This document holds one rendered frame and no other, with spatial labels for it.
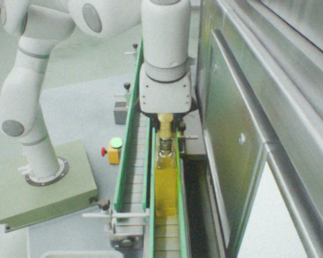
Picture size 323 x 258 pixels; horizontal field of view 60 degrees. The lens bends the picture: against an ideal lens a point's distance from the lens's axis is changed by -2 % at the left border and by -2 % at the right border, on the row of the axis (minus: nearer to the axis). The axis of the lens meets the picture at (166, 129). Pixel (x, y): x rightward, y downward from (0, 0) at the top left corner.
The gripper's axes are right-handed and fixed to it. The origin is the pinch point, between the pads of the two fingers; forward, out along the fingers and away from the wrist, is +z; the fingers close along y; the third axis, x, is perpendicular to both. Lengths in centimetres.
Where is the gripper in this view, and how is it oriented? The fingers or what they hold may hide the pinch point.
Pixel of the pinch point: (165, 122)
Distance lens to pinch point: 62.8
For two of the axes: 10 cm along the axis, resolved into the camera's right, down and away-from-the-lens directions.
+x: 0.2, 7.9, -6.2
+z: -0.1, 6.2, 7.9
